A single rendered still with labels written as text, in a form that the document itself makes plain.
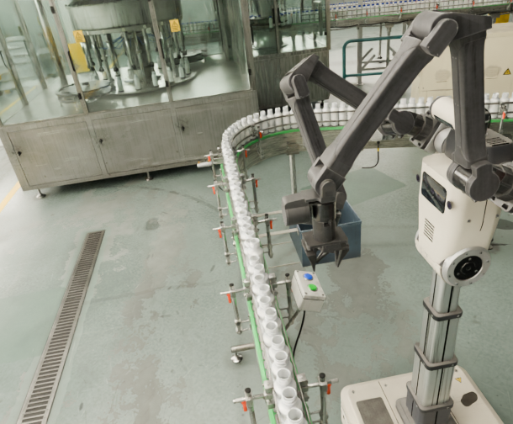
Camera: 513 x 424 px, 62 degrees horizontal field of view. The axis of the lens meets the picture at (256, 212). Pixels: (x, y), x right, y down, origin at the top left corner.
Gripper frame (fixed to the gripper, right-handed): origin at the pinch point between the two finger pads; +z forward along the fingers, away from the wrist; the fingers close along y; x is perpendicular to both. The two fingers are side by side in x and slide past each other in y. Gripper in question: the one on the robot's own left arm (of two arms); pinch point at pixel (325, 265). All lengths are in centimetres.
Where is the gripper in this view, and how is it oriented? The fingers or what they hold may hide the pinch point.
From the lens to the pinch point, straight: 112.7
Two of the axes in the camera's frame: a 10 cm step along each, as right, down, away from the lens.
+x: -1.5, -4.8, 8.7
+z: 1.0, 8.6, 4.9
